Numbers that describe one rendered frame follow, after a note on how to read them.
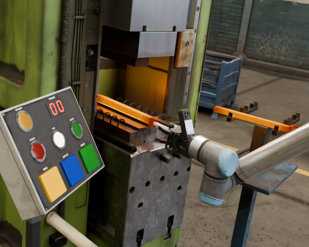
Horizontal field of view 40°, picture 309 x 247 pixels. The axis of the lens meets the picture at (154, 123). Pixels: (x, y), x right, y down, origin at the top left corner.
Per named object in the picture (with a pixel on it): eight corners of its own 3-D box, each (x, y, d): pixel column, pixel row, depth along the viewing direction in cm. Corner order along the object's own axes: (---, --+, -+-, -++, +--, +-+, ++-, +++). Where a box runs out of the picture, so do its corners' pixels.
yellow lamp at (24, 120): (35, 129, 109) (36, 113, 108) (19, 132, 106) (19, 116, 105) (29, 125, 111) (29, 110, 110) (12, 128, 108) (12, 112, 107)
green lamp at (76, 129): (85, 136, 129) (86, 123, 127) (72, 139, 125) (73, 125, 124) (79, 133, 131) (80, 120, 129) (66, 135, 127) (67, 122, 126)
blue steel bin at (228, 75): (235, 106, 594) (244, 56, 571) (215, 118, 527) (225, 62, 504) (161, 88, 644) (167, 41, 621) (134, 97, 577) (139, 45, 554)
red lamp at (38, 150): (48, 159, 111) (49, 143, 109) (33, 162, 107) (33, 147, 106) (42, 155, 113) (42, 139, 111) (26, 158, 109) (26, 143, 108)
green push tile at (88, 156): (101, 164, 132) (91, 142, 131) (89, 173, 125) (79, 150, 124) (96, 165, 133) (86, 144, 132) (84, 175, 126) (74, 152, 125)
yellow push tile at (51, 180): (67, 190, 114) (56, 165, 113) (52, 202, 107) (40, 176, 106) (62, 191, 115) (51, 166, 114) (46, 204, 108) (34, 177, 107)
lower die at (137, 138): (163, 139, 178) (166, 120, 175) (128, 148, 164) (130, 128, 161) (101, 111, 205) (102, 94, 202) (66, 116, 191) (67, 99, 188)
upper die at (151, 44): (174, 56, 166) (177, 31, 163) (137, 58, 152) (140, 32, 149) (107, 37, 193) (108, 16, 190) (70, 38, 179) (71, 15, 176)
